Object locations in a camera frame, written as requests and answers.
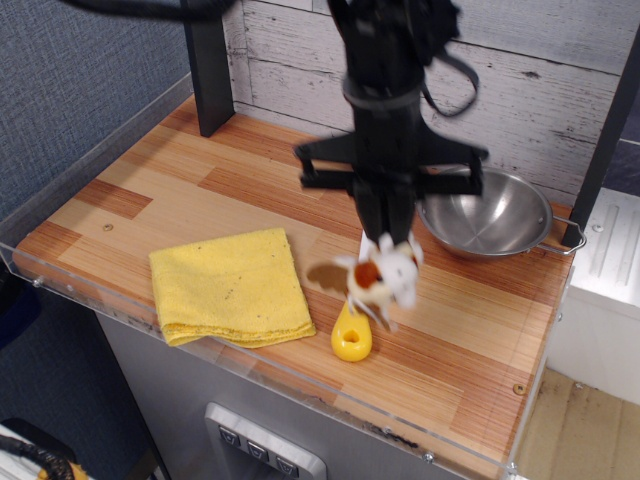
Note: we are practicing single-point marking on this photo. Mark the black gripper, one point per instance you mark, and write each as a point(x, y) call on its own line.
point(397, 150)

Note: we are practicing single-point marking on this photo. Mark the white brown plush animal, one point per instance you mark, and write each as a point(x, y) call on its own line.
point(386, 275)

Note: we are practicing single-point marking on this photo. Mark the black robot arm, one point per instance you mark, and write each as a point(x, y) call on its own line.
point(388, 44)

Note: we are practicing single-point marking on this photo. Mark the yellow folded cloth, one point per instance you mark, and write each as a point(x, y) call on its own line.
point(243, 289)

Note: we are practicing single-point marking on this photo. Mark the white cabinet at right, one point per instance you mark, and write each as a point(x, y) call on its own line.
point(596, 340)

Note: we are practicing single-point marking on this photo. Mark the silver dispenser panel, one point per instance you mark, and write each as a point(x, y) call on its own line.
point(230, 431)

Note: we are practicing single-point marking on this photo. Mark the yellow black object bottom left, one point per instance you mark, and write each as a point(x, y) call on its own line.
point(51, 466)

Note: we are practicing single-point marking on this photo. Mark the steel bowl with handles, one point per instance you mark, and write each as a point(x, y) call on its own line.
point(511, 216)

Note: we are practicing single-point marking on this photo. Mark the toy knife yellow handle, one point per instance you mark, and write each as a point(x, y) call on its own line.
point(351, 337)

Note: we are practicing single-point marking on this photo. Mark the black left frame post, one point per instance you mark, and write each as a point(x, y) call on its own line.
point(209, 67)

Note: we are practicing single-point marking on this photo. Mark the black frame post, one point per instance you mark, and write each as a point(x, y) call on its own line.
point(611, 132)
point(209, 67)

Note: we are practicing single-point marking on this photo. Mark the black right frame post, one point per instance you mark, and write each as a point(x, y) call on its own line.
point(611, 132)

